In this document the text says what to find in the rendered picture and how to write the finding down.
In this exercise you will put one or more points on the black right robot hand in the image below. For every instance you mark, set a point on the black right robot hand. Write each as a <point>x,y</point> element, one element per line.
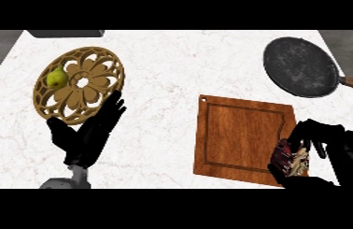
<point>321,136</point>

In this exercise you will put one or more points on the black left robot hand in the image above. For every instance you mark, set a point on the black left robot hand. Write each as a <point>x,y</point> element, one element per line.
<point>89,133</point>

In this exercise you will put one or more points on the red and cream cupcake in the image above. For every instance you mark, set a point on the red and cream cupcake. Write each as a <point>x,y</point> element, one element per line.
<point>290,159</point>

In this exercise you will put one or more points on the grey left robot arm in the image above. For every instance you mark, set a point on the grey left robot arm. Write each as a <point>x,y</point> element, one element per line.
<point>73,179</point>

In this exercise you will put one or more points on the brown wooden cutting board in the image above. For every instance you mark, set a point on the brown wooden cutting board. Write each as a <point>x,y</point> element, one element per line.
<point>242,134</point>

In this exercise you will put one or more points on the dark grey frying pan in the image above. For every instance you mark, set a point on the dark grey frying pan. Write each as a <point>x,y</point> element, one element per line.
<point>301,67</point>

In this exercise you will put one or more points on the tan carved wooden trivet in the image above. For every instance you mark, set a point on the tan carved wooden trivet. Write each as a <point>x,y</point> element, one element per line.
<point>79,84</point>

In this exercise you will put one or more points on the green pear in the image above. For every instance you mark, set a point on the green pear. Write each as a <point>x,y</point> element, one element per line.
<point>58,78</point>

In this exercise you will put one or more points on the dark grey appliance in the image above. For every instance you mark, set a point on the dark grey appliance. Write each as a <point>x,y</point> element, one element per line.
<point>67,33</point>

